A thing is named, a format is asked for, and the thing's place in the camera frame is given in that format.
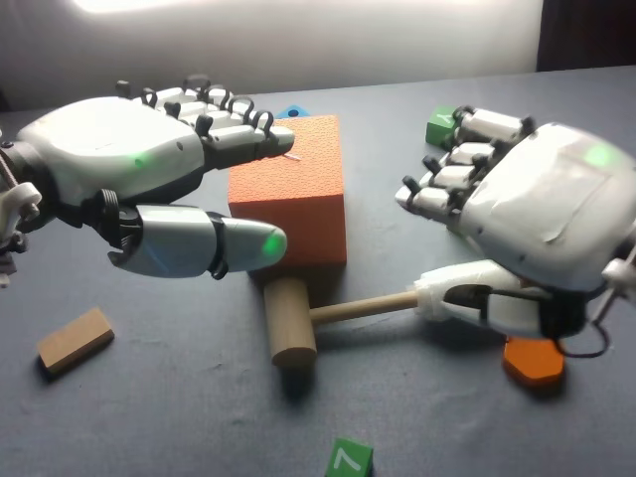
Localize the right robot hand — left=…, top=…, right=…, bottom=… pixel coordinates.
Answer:
left=395, top=104, right=636, bottom=344

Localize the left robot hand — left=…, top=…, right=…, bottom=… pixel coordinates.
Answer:
left=14, top=74, right=295, bottom=282

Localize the large orange foam block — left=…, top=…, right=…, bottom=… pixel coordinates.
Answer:
left=227, top=113, right=348, bottom=264

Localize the wooden mallet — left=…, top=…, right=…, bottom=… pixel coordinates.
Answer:
left=262, top=260, right=521, bottom=369

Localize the orange hexagon block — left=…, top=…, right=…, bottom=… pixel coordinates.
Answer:
left=503, top=335, right=566, bottom=388

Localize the blue block with holes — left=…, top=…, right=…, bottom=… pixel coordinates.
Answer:
left=275, top=102, right=312, bottom=120

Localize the tan wooden rectangular block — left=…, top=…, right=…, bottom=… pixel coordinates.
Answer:
left=36, top=306, right=115, bottom=378

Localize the small green cube letter Y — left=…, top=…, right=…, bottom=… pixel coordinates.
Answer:
left=425, top=106, right=461, bottom=149

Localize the grey table cloth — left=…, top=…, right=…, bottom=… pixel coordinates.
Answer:
left=0, top=64, right=636, bottom=477

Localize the small green cube number 7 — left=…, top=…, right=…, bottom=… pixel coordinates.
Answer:
left=325, top=436, right=374, bottom=477

